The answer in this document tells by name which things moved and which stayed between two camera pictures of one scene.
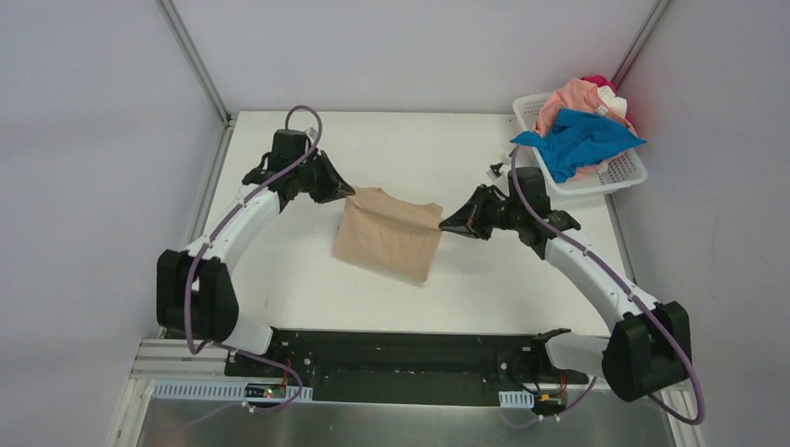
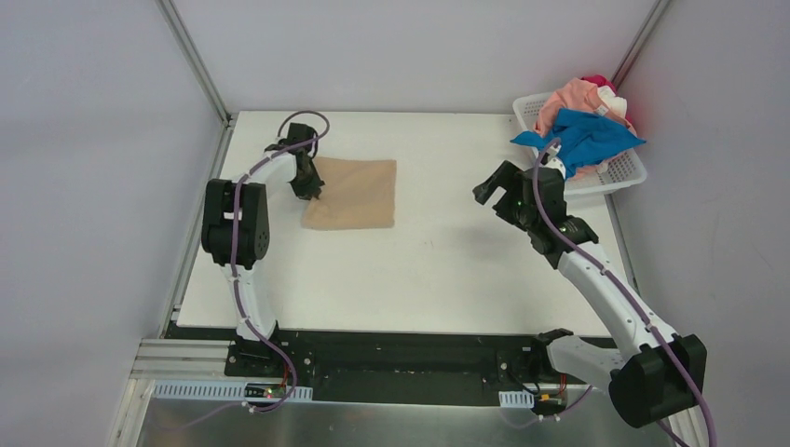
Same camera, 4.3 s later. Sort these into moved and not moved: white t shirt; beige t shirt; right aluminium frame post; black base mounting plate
Moved: beige t shirt
Not moved: white t shirt; right aluminium frame post; black base mounting plate
